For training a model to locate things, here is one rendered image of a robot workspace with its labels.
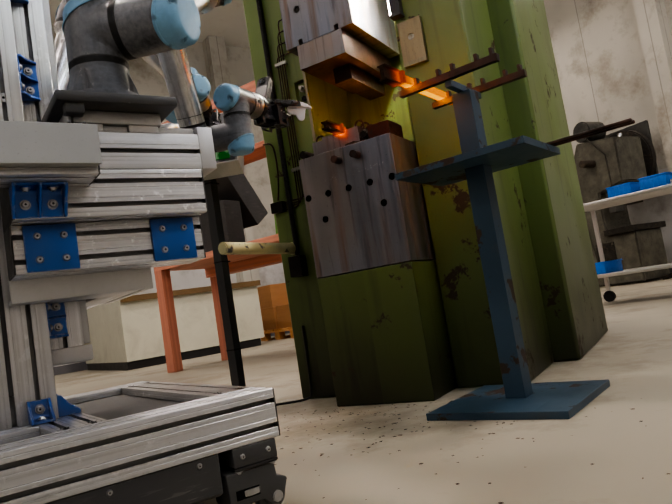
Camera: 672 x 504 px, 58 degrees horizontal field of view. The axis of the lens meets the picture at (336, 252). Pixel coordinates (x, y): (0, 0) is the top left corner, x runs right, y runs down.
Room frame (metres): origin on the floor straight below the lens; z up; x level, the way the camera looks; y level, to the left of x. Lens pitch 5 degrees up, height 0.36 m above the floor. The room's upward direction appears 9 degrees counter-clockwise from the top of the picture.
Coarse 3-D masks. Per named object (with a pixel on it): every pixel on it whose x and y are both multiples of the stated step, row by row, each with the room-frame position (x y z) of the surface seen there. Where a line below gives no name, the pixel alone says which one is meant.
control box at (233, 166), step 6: (222, 114) 2.38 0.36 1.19; (222, 120) 2.37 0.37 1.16; (162, 126) 2.40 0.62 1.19; (168, 126) 2.39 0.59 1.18; (234, 156) 2.26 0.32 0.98; (240, 156) 2.29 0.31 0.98; (216, 162) 2.26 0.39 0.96; (222, 162) 2.25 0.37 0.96; (228, 162) 2.25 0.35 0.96; (234, 162) 2.26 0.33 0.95; (240, 162) 2.28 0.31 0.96; (222, 168) 2.28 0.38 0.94; (228, 168) 2.28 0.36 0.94; (234, 168) 2.28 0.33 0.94; (240, 168) 2.29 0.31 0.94; (210, 174) 2.30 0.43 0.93; (216, 174) 2.30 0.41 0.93; (222, 174) 2.31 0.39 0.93; (228, 174) 2.31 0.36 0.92; (234, 174) 2.31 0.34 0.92; (204, 180) 2.33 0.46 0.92
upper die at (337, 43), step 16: (336, 32) 2.17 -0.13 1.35; (304, 48) 2.24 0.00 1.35; (320, 48) 2.21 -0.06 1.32; (336, 48) 2.18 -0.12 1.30; (352, 48) 2.22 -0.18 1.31; (368, 48) 2.35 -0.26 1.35; (304, 64) 2.25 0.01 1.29; (320, 64) 2.23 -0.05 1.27; (336, 64) 2.26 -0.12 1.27; (352, 64) 2.28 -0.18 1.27; (368, 64) 2.32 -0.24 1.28
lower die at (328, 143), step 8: (344, 128) 2.19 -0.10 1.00; (352, 128) 2.17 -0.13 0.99; (360, 128) 2.18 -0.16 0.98; (328, 136) 2.22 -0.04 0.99; (336, 136) 2.20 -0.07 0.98; (344, 136) 2.19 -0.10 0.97; (352, 136) 2.17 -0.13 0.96; (312, 144) 2.26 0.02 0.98; (320, 144) 2.24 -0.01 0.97; (328, 144) 2.22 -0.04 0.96; (336, 144) 2.21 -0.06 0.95; (344, 144) 2.19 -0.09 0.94; (320, 152) 2.24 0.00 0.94
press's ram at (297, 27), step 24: (288, 0) 2.26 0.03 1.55; (312, 0) 2.21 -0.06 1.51; (336, 0) 2.16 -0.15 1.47; (360, 0) 2.22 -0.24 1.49; (384, 0) 2.44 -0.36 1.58; (288, 24) 2.27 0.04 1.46; (312, 24) 2.22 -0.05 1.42; (336, 24) 2.17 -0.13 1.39; (360, 24) 2.19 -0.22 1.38; (384, 24) 2.40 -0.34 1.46; (288, 48) 2.28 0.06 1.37; (384, 48) 2.41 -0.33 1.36
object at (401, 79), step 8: (384, 64) 1.64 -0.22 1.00; (384, 72) 1.65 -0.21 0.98; (392, 72) 1.69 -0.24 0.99; (400, 72) 1.71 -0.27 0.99; (384, 80) 1.66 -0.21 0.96; (392, 80) 1.67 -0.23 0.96; (400, 80) 1.71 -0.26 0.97; (408, 80) 1.74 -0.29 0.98; (432, 88) 1.87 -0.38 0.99; (432, 96) 1.90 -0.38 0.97; (440, 96) 1.91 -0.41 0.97
